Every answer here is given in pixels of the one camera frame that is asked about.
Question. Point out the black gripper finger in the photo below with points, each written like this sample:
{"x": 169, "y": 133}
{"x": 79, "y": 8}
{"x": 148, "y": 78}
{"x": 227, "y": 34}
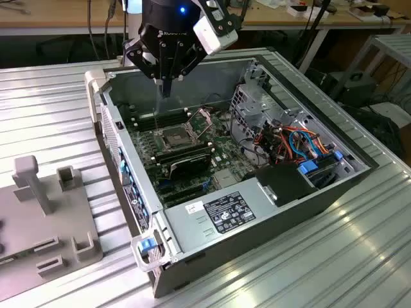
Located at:
{"x": 135, "y": 54}
{"x": 192, "y": 57}

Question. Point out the CPU socket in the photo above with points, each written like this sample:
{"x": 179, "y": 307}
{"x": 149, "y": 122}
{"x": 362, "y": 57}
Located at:
{"x": 173, "y": 138}

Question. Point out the silver drive cage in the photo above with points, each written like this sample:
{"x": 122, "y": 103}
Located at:
{"x": 253, "y": 109}

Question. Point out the green motherboard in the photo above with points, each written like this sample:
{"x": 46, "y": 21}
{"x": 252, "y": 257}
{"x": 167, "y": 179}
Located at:
{"x": 224, "y": 150}

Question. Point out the black graphics card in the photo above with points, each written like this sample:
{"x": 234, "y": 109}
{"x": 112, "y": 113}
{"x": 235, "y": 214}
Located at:
{"x": 189, "y": 167}

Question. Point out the blue retention clip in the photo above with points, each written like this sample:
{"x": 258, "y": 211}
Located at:
{"x": 121, "y": 167}

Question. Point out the small white box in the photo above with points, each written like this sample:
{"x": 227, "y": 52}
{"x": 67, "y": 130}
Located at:
{"x": 297, "y": 10}

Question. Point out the wooden desk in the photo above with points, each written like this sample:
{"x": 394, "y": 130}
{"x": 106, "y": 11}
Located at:
{"x": 19, "y": 19}

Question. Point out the silver chipset heatsink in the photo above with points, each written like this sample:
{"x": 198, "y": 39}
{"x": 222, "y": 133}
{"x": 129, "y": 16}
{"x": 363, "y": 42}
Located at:
{"x": 224, "y": 178}

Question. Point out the blue board connector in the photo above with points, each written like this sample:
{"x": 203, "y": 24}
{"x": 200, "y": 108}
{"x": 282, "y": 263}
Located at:
{"x": 164, "y": 185}

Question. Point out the black expansion slot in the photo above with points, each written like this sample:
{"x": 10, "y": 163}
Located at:
{"x": 184, "y": 198}
{"x": 180, "y": 190}

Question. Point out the black plastic shroud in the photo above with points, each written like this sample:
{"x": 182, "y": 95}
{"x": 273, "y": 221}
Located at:
{"x": 282, "y": 184}

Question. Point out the blue disk carrier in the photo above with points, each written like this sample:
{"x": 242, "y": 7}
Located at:
{"x": 307, "y": 168}

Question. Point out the black equipment box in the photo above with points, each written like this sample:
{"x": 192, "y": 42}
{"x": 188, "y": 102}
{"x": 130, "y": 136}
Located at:
{"x": 356, "y": 90}

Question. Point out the brown cardboard tray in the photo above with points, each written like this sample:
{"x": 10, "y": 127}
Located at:
{"x": 361, "y": 12}

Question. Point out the small blue clip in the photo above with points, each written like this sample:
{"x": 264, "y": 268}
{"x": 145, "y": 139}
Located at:
{"x": 337, "y": 155}

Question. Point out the silver power supply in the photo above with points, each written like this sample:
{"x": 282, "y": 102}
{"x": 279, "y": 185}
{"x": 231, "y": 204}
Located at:
{"x": 189, "y": 234}

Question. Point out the blue case latch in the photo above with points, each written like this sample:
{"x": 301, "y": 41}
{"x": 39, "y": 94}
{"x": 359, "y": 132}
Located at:
{"x": 146, "y": 246}

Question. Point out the grey PC case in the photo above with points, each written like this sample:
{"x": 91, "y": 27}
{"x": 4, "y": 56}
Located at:
{"x": 289, "y": 224}

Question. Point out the grey parts rack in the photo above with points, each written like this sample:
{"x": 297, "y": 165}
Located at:
{"x": 48, "y": 231}

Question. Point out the grey slatted metal table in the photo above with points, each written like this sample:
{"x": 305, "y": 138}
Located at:
{"x": 396, "y": 43}

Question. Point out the green RAM stick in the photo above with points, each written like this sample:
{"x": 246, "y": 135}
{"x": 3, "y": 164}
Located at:
{"x": 16, "y": 257}

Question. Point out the white camera on black bracket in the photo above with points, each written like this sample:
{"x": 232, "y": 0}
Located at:
{"x": 215, "y": 38}

